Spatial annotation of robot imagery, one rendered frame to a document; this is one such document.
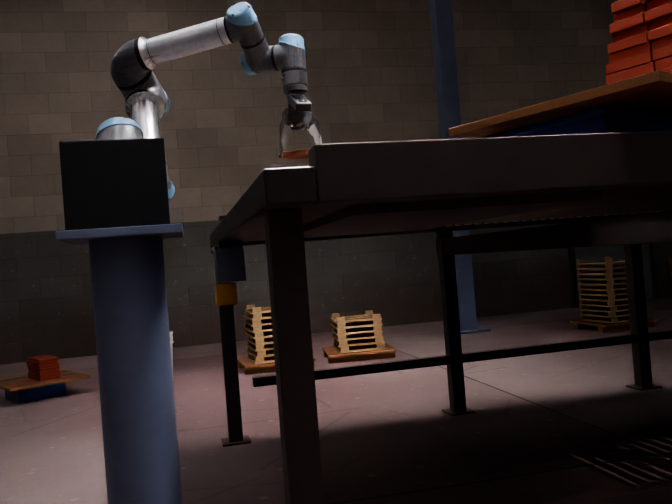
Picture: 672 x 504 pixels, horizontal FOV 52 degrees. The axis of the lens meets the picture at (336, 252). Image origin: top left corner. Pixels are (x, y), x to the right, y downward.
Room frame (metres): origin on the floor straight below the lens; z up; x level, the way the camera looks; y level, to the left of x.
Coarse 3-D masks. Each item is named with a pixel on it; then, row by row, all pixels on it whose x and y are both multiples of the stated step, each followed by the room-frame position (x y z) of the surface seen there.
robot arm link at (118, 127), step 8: (112, 120) 1.74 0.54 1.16; (120, 120) 1.74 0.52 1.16; (128, 120) 1.76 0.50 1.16; (104, 128) 1.72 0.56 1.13; (112, 128) 1.71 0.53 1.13; (120, 128) 1.72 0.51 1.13; (128, 128) 1.73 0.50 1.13; (136, 128) 1.76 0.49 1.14; (96, 136) 1.74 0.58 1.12; (104, 136) 1.70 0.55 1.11; (112, 136) 1.69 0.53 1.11; (120, 136) 1.69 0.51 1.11; (128, 136) 1.71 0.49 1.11; (136, 136) 1.73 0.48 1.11
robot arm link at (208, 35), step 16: (240, 16) 1.90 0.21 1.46; (256, 16) 1.95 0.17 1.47; (176, 32) 1.98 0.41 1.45; (192, 32) 1.96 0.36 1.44; (208, 32) 1.95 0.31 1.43; (224, 32) 1.94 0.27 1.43; (240, 32) 1.94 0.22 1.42; (256, 32) 1.96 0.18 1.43; (128, 48) 1.99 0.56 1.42; (144, 48) 1.99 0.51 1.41; (160, 48) 1.98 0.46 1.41; (176, 48) 1.98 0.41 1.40; (192, 48) 1.98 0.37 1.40; (208, 48) 1.99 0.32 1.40; (112, 64) 2.03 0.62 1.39; (128, 64) 2.00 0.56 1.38; (144, 64) 2.00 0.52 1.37; (128, 80) 2.03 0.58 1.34
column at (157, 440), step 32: (96, 256) 1.58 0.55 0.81; (128, 256) 1.57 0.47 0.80; (160, 256) 1.64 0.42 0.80; (96, 288) 1.59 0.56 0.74; (128, 288) 1.57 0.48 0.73; (160, 288) 1.63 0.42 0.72; (96, 320) 1.60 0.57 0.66; (128, 320) 1.57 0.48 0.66; (160, 320) 1.62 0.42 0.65; (128, 352) 1.57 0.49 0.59; (160, 352) 1.61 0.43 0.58; (128, 384) 1.57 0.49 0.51; (160, 384) 1.60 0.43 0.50; (128, 416) 1.57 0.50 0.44; (160, 416) 1.60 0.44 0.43; (128, 448) 1.57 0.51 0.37; (160, 448) 1.59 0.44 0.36; (128, 480) 1.57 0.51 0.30; (160, 480) 1.59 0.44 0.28
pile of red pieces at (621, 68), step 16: (624, 0) 1.55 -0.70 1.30; (640, 0) 1.52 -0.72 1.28; (656, 0) 1.50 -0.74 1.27; (624, 16) 1.56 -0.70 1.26; (640, 16) 1.51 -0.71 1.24; (656, 16) 1.48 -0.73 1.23; (624, 32) 1.55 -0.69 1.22; (640, 32) 1.52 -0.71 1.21; (656, 32) 1.47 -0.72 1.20; (608, 48) 1.57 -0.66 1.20; (624, 48) 1.54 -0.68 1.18; (640, 48) 1.51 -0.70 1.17; (656, 48) 1.48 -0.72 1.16; (608, 64) 1.56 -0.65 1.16; (624, 64) 1.53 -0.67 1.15; (640, 64) 1.50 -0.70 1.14; (656, 64) 1.47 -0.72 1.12; (608, 80) 1.56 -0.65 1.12
